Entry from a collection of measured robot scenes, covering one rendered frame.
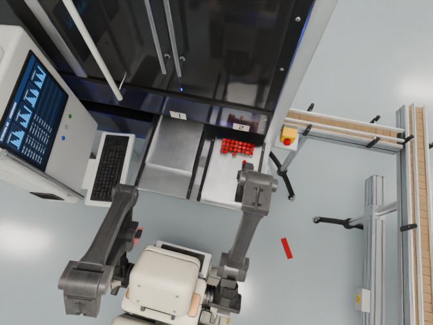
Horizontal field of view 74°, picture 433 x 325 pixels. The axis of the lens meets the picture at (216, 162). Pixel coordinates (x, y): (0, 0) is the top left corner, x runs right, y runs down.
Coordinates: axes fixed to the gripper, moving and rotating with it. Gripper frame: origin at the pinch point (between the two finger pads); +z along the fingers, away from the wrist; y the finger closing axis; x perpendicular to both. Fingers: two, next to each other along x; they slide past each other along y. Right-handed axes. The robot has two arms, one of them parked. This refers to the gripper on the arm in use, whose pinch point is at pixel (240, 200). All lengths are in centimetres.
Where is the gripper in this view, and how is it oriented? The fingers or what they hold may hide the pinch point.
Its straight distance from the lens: 145.7
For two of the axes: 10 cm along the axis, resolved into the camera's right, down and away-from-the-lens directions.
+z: -0.4, 5.5, 8.3
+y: 2.1, -8.1, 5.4
